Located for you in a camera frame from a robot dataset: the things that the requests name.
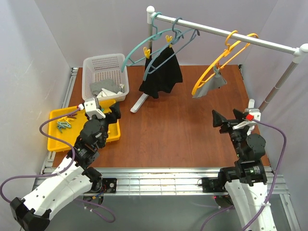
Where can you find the white laundry basket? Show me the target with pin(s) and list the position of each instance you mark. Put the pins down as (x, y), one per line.
(102, 77)

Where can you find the aluminium rail frame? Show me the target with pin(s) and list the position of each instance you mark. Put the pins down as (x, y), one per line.
(170, 143)

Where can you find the dark grey cloth in basket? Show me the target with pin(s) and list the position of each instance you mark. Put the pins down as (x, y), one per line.
(105, 83)

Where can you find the yellow tray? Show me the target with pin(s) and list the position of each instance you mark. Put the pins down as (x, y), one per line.
(70, 134)

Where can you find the yellow clothespin left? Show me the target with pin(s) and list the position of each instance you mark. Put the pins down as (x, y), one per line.
(147, 52)

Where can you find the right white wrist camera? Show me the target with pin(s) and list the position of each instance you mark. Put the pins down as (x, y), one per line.
(251, 114)

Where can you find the yellow clothespin right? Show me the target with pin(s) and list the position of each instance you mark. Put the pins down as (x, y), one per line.
(169, 40)

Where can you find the grey underwear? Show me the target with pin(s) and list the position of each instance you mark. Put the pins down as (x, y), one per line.
(211, 86)

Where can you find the light blue clothespin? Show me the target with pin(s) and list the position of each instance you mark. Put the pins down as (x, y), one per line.
(216, 73)

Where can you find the black underwear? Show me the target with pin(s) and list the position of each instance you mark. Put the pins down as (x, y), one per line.
(163, 79)

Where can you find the teal hanger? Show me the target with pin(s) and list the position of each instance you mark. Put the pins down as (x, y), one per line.
(154, 35)

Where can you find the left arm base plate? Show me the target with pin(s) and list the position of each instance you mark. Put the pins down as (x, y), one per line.
(103, 185)

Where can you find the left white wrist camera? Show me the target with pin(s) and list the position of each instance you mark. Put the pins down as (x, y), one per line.
(92, 109)

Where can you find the yellow hanger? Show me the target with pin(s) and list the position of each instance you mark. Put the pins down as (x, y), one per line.
(209, 73)

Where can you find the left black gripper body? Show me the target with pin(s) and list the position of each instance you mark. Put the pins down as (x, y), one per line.
(109, 116)

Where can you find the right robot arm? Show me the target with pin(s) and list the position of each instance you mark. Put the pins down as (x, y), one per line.
(246, 181)

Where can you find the white clothes rack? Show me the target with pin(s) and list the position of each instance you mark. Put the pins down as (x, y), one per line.
(298, 53)

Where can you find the purple clothespin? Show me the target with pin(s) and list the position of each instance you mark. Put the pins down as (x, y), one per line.
(73, 116)

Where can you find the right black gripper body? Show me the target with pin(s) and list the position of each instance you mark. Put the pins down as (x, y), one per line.
(229, 125)

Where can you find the white cloth in basket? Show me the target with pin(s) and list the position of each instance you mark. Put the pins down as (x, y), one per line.
(106, 93)

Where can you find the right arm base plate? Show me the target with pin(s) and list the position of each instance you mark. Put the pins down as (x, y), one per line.
(211, 185)

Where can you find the teal clothespin left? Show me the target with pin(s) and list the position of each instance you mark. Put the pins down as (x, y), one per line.
(64, 123)

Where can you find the grey-blue hanger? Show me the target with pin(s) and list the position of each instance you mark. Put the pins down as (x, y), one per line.
(167, 53)

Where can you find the yellow clothespin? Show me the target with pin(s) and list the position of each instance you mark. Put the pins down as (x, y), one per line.
(169, 40)
(147, 52)

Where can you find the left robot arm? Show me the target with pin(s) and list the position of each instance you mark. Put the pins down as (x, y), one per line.
(74, 176)

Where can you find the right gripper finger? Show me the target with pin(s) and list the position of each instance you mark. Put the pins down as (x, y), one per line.
(218, 119)
(238, 114)

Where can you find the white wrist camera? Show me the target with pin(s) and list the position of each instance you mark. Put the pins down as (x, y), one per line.
(251, 114)
(92, 109)

